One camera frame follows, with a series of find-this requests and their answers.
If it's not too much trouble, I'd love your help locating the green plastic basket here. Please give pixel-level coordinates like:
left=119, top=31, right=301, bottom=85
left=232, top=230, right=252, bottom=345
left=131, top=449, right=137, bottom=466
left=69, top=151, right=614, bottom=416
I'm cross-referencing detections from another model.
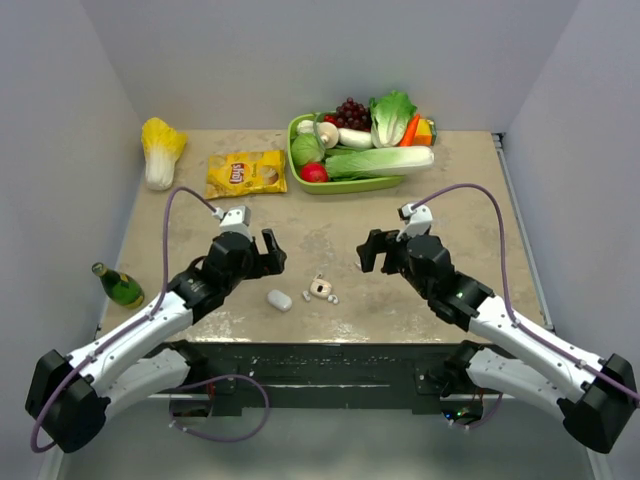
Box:
left=285, top=112, right=404, bottom=195

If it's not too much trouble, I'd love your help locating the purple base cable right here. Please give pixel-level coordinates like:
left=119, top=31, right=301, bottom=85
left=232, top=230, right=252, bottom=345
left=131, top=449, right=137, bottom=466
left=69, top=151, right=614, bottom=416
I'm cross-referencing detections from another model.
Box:
left=447, top=392, right=504, bottom=431

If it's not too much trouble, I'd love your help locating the yellow Lays chips bag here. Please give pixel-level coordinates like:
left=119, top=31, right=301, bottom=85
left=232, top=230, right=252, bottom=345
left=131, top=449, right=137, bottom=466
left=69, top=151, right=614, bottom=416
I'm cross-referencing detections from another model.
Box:
left=204, top=150, right=287, bottom=200

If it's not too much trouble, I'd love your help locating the yellow napa cabbage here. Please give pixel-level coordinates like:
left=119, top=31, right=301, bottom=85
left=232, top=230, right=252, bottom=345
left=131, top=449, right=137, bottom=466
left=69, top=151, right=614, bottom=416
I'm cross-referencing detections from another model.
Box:
left=141, top=117, right=188, bottom=191

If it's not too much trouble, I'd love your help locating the green leafy lettuce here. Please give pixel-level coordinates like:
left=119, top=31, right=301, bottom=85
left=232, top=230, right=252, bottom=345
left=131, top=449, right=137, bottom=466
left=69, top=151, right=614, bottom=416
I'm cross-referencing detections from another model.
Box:
left=369, top=91, right=417, bottom=148

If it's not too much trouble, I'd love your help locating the purple grapes bunch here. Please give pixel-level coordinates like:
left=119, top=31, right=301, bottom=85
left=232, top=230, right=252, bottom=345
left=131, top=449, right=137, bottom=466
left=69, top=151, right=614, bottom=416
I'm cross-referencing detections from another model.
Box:
left=331, top=97, right=372, bottom=132

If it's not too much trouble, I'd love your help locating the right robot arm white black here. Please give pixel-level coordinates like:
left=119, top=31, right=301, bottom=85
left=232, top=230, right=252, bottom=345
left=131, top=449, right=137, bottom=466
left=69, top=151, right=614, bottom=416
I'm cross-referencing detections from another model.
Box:
left=356, top=229, right=639, bottom=454

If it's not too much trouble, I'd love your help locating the aluminium frame rail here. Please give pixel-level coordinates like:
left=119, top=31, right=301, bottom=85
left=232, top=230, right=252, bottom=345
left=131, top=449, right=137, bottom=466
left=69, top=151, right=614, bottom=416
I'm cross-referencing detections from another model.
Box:
left=491, top=133, right=556, bottom=333

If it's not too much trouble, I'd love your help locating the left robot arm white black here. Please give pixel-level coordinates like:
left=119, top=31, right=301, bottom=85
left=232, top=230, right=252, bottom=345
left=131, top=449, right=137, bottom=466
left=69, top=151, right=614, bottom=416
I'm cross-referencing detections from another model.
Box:
left=25, top=229, right=287, bottom=453

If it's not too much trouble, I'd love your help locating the long white green cabbage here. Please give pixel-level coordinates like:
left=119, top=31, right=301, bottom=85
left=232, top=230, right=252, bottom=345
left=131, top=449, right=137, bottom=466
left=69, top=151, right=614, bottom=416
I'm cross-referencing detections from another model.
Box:
left=325, top=146, right=435, bottom=179

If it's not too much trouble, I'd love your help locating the beige mushroom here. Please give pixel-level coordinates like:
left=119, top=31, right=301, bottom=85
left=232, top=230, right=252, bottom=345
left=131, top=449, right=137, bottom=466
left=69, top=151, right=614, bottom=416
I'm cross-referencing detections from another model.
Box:
left=314, top=122, right=339, bottom=149

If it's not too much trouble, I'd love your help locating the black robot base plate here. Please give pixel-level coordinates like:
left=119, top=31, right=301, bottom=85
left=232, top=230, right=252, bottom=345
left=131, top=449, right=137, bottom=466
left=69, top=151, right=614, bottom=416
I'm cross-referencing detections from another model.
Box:
left=165, top=340, right=497, bottom=420

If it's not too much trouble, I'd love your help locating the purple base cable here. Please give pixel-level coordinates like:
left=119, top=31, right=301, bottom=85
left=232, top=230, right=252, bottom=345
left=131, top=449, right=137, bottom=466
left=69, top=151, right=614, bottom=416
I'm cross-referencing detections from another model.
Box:
left=447, top=392, right=504, bottom=431
left=168, top=374, right=271, bottom=445

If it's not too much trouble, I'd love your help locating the white daikon radish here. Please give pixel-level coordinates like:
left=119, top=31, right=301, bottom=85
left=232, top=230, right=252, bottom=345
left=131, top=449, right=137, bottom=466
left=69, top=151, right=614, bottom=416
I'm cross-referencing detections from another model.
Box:
left=338, top=128, right=374, bottom=150

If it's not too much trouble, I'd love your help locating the green champagne bottle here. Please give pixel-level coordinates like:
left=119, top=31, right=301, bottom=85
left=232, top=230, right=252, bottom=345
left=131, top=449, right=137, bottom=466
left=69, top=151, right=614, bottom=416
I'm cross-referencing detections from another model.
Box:
left=91, top=262, right=145, bottom=309

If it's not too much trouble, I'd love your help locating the round green cabbage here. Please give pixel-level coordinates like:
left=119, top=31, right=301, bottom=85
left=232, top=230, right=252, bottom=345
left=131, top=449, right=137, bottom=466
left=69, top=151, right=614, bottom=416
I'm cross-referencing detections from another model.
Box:
left=290, top=133, right=324, bottom=168

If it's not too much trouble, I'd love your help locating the orange pumpkin slice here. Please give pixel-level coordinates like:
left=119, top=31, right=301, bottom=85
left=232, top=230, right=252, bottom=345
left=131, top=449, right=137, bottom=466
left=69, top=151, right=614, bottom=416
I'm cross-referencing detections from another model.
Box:
left=413, top=118, right=437, bottom=147

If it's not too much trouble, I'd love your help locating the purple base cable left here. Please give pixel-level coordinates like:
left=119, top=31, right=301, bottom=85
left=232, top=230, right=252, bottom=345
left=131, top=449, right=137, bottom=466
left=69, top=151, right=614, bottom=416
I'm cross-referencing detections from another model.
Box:
left=168, top=374, right=271, bottom=445

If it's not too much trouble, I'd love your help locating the red apple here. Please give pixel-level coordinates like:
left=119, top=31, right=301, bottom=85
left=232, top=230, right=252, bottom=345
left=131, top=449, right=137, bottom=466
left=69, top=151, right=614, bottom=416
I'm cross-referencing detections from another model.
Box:
left=299, top=162, right=330, bottom=183

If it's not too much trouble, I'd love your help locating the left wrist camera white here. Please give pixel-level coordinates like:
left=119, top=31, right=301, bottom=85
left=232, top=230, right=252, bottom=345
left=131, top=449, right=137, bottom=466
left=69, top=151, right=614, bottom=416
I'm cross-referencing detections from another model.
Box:
left=212, top=206, right=253, bottom=241

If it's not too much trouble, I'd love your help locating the white earbud charging case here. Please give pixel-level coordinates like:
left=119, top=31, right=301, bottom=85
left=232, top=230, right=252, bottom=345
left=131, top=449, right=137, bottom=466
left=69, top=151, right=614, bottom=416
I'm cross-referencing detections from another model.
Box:
left=266, top=289, right=293, bottom=312

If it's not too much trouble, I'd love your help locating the orange carrot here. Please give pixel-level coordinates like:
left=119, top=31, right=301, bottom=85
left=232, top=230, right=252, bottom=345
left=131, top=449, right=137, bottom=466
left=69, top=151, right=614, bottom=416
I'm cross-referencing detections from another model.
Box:
left=398, top=114, right=421, bottom=147

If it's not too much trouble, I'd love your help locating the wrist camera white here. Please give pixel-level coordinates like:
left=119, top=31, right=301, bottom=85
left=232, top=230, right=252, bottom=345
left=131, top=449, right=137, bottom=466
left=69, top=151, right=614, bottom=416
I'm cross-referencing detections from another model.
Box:
left=396, top=203, right=433, bottom=242
left=212, top=206, right=253, bottom=241

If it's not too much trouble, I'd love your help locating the beige earbud case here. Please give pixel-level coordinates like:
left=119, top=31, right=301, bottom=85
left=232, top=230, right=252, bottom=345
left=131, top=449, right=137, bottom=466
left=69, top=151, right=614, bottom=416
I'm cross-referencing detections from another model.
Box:
left=309, top=278, right=333, bottom=299

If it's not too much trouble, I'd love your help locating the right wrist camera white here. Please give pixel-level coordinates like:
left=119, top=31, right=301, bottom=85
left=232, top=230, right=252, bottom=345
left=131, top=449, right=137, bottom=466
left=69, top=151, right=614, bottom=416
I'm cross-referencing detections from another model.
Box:
left=396, top=203, right=433, bottom=242

